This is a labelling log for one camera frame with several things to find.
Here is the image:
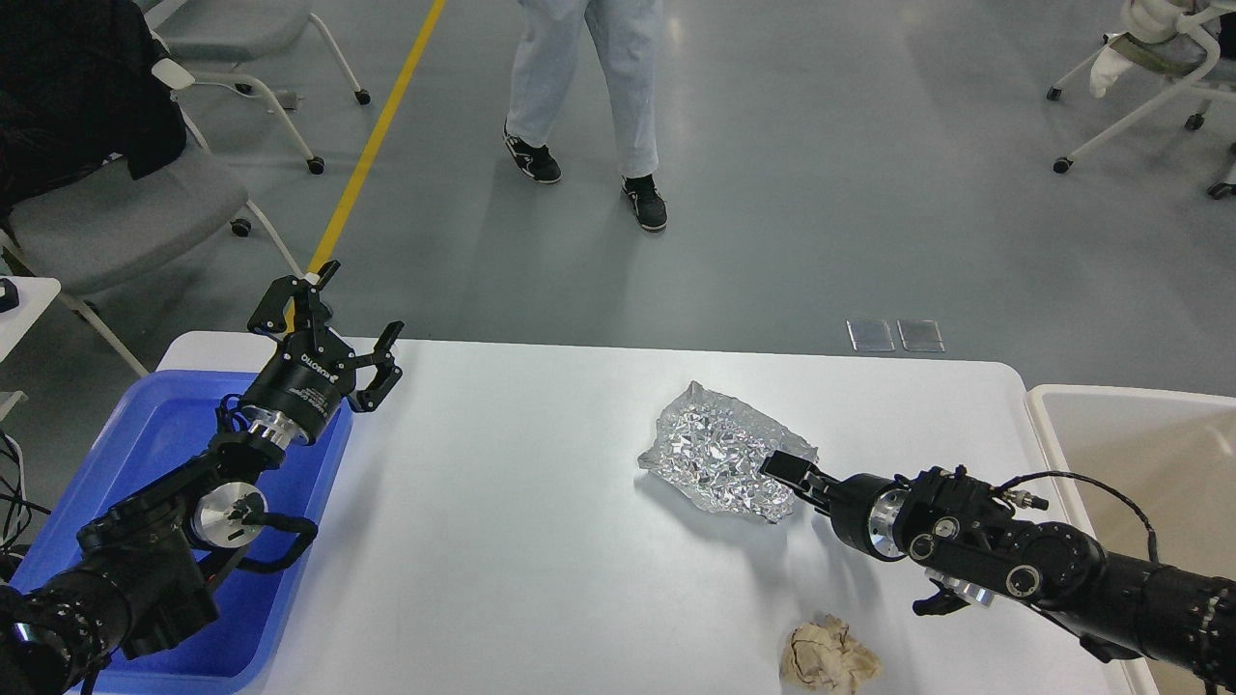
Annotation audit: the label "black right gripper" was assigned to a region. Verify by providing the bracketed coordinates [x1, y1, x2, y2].
[759, 453, 908, 561]

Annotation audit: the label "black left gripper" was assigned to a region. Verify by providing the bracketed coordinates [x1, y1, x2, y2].
[239, 260, 405, 445]

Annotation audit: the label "silver foil wrapper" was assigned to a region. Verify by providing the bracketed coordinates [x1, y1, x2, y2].
[637, 381, 819, 524]

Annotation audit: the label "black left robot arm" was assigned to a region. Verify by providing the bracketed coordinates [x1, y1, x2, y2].
[2, 260, 403, 694]

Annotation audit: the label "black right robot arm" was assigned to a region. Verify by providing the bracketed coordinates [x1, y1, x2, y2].
[759, 453, 1235, 694]

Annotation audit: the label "left metal floor plate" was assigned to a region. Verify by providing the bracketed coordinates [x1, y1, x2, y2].
[845, 320, 897, 352]

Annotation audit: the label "metal floor plate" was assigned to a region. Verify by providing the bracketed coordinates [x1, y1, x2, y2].
[897, 320, 946, 352]
[845, 320, 897, 352]

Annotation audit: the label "blue plastic bin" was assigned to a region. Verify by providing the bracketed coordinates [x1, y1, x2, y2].
[14, 371, 353, 694]

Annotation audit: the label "crumpled beige paper ball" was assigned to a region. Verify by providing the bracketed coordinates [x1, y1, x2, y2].
[777, 613, 884, 694]

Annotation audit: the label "right metal floor plate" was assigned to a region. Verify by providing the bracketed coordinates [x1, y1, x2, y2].
[897, 320, 946, 352]

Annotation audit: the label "grey office chair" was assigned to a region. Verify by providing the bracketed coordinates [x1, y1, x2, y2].
[2, 141, 304, 375]

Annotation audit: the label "white side table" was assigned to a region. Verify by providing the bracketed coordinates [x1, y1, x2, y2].
[1, 275, 62, 361]

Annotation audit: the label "white chair top left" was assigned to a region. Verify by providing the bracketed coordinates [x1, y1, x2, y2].
[155, 1, 371, 176]

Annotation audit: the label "beige plastic bin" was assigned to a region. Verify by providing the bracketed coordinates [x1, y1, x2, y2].
[1025, 385, 1236, 695]

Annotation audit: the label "black jacket on chair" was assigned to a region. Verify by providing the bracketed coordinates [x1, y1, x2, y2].
[1, 1, 188, 211]

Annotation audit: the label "person in grey trousers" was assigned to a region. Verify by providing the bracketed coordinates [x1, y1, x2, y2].
[502, 0, 669, 232]

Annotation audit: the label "white chair right background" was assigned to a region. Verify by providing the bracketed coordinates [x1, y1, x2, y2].
[1046, 1, 1234, 176]

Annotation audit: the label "black cables at left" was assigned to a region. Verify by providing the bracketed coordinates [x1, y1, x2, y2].
[0, 430, 49, 556]

